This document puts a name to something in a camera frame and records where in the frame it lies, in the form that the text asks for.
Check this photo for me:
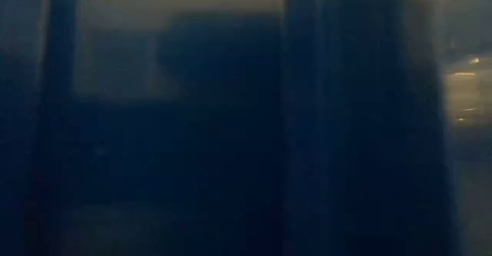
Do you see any large blue plastic bin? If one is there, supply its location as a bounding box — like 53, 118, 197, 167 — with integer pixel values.
0, 0, 492, 256

